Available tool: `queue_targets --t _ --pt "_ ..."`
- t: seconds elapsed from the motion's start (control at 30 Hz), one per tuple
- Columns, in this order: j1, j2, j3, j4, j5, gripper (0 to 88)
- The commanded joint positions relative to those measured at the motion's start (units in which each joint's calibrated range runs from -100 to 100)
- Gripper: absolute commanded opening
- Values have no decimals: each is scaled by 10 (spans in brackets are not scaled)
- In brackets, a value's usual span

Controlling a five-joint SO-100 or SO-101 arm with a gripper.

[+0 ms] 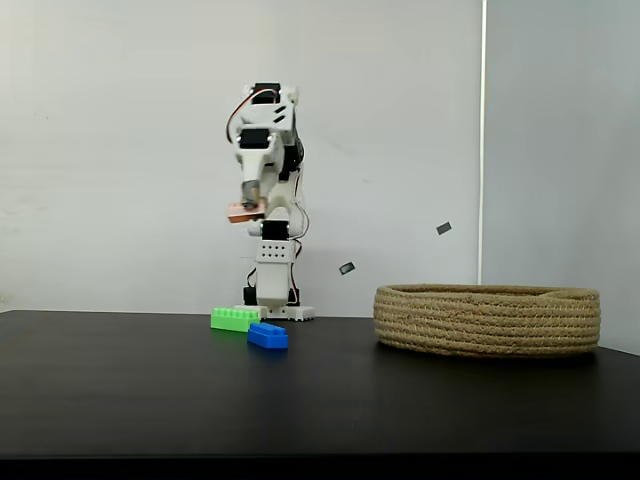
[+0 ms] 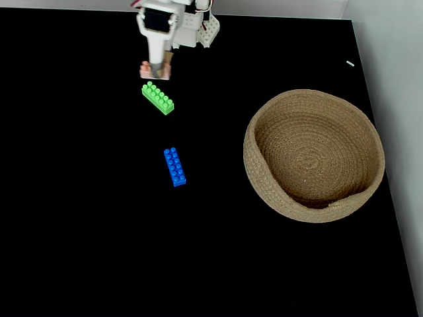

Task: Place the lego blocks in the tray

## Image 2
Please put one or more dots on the pink lego block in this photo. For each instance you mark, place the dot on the pink lego block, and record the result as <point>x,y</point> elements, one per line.
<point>144,71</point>

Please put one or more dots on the green lego block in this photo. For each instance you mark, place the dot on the green lego block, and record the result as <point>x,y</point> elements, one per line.
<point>158,98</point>

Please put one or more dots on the blue lego block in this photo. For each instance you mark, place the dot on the blue lego block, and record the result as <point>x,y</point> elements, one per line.
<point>174,166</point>

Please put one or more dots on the woven jute round basket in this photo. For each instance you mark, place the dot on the woven jute round basket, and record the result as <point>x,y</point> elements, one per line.
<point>314,158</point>

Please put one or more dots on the small white scrap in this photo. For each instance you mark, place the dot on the small white scrap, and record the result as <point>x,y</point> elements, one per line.
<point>350,63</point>

